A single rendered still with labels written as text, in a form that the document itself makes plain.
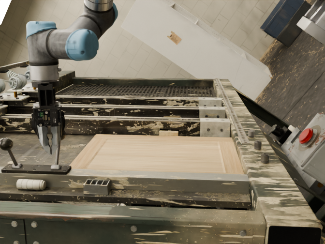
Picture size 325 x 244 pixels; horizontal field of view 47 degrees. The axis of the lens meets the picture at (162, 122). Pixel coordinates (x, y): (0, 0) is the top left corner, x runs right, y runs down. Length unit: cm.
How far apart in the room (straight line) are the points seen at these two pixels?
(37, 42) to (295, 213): 74
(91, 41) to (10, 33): 654
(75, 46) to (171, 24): 415
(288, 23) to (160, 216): 472
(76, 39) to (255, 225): 59
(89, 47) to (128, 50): 575
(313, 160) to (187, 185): 40
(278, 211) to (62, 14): 631
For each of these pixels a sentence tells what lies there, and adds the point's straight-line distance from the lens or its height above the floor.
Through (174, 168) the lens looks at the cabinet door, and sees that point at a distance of 123.
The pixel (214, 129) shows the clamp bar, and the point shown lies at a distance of 159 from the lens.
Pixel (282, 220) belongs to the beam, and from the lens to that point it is 90.
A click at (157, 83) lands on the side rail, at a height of 125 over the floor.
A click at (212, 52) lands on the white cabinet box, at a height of 85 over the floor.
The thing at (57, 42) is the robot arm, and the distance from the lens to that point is 96.
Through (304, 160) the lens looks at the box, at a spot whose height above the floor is 93.
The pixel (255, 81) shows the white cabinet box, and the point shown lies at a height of 15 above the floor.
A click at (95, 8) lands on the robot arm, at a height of 151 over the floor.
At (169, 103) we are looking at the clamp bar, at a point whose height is 114.
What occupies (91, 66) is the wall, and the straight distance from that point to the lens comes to 695.
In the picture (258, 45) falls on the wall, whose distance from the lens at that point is 649.
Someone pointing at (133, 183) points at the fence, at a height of 117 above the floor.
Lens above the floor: 128
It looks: 5 degrees down
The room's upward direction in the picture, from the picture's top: 57 degrees counter-clockwise
